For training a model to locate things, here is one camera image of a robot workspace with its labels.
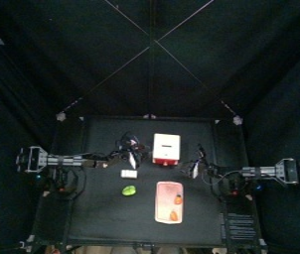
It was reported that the small white box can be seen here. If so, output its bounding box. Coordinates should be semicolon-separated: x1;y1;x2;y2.
119;169;139;180

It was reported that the red and white box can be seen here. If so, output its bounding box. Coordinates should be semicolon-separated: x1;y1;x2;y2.
151;132;182;167

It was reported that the green toy vegetable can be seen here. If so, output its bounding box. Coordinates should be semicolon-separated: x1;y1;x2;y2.
120;185;138;196

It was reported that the pink rectangular tray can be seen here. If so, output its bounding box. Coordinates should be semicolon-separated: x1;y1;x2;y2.
154;181;186;225

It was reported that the thin white cord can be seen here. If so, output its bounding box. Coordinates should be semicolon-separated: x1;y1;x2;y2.
62;0;216;114
102;0;238;118

